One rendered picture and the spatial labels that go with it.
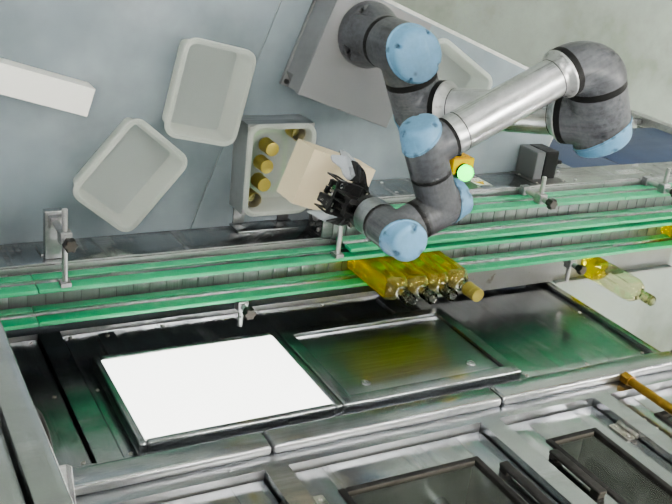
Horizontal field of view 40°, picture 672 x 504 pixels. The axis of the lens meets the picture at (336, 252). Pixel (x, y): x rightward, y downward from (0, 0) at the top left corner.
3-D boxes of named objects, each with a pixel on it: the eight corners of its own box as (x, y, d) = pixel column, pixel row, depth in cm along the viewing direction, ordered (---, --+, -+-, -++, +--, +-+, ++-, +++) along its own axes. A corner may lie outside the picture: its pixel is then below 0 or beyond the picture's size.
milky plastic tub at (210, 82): (150, 125, 208) (162, 136, 201) (173, 27, 202) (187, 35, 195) (220, 137, 218) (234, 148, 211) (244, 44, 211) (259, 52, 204)
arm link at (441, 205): (468, 168, 165) (418, 196, 162) (480, 218, 171) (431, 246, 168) (444, 154, 171) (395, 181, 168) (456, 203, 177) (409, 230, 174)
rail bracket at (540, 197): (515, 193, 250) (547, 210, 239) (520, 167, 247) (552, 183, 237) (526, 192, 252) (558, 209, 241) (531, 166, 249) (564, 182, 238)
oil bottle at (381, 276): (345, 267, 232) (389, 304, 215) (348, 247, 230) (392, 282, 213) (365, 265, 235) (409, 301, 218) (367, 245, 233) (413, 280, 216)
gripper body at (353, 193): (326, 169, 181) (355, 189, 172) (360, 180, 186) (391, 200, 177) (311, 204, 183) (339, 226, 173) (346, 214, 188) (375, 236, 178)
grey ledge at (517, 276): (399, 285, 255) (421, 303, 246) (403, 256, 252) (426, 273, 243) (645, 254, 300) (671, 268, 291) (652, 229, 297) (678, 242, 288)
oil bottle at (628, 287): (578, 273, 274) (643, 312, 253) (581, 256, 272) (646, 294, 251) (593, 270, 277) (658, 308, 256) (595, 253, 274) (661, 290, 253)
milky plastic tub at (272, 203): (229, 205, 224) (242, 218, 217) (235, 115, 215) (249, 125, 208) (293, 200, 232) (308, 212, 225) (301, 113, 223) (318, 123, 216)
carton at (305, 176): (298, 138, 191) (314, 149, 185) (358, 159, 200) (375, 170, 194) (276, 191, 193) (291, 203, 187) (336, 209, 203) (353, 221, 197)
